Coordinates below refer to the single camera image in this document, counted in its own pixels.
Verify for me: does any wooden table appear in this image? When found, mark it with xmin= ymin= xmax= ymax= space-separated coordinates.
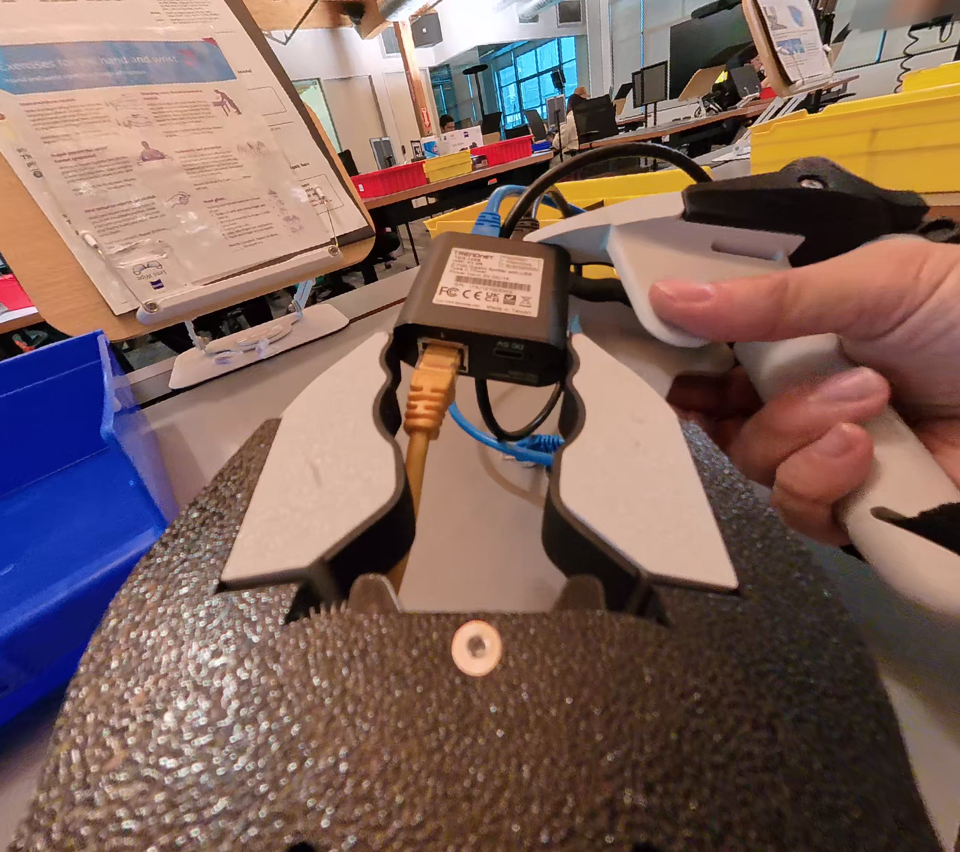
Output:
xmin=581 ymin=75 xmax=860 ymax=151
xmin=360 ymin=150 xmax=556 ymax=268

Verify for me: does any black office chair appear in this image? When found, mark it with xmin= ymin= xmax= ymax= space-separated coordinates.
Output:
xmin=573 ymin=94 xmax=622 ymax=146

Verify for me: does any black cable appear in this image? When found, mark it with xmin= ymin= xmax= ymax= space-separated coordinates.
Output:
xmin=474 ymin=141 xmax=714 ymax=444

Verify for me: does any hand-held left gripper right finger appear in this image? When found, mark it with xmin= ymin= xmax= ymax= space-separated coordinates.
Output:
xmin=541 ymin=333 xmax=741 ymax=594

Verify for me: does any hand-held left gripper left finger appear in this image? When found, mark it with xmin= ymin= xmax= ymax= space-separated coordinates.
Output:
xmin=219 ymin=331 xmax=419 ymax=594

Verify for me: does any blue ethernet cable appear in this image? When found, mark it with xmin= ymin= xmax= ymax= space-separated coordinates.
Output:
xmin=448 ymin=184 xmax=588 ymax=470

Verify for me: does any black coiled cord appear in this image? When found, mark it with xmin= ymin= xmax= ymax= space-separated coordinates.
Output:
xmin=903 ymin=19 xmax=927 ymax=91

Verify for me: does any yellow storage bin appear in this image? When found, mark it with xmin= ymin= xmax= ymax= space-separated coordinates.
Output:
xmin=423 ymin=150 xmax=474 ymax=184
xmin=750 ymin=63 xmax=960 ymax=193
xmin=423 ymin=168 xmax=714 ymax=239

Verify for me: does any brown document stand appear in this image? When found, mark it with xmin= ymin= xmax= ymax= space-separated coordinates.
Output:
xmin=678 ymin=0 xmax=837 ymax=99

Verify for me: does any black network adapter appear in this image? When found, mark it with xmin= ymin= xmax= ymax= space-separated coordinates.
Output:
xmin=392 ymin=231 xmax=573 ymax=388

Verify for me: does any instruction sheet on stand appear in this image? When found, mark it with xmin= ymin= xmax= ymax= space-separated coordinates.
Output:
xmin=0 ymin=0 xmax=376 ymax=391

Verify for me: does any blue storage bin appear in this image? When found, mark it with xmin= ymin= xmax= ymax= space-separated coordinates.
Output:
xmin=0 ymin=329 xmax=180 ymax=727

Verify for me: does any cardboard box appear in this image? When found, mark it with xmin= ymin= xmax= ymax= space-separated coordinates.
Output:
xmin=678 ymin=66 xmax=729 ymax=103

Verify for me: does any large black monitor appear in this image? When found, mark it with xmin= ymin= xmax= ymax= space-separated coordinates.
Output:
xmin=669 ymin=0 xmax=755 ymax=99

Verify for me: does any yellow ethernet cable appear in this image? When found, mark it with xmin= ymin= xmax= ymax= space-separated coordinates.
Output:
xmin=386 ymin=339 xmax=470 ymax=590

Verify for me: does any person's right hand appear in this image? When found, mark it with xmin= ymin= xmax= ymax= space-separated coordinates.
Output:
xmin=647 ymin=237 xmax=960 ymax=547

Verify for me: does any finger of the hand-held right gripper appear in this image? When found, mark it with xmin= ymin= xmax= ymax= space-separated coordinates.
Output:
xmin=523 ymin=195 xmax=687 ymax=262

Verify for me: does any red storage bin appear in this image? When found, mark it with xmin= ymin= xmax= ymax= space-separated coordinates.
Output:
xmin=351 ymin=162 xmax=429 ymax=199
xmin=471 ymin=135 xmax=535 ymax=166

